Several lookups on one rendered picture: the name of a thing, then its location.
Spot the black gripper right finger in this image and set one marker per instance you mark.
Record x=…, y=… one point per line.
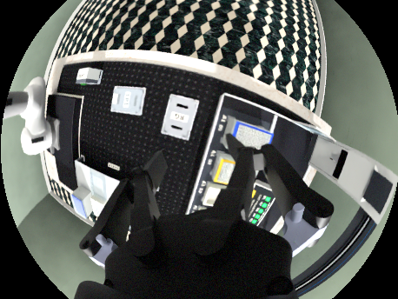
x=305, y=212

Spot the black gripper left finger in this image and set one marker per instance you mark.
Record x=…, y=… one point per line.
x=133, y=204

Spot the white ready key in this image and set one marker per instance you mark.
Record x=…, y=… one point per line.
x=89, y=76

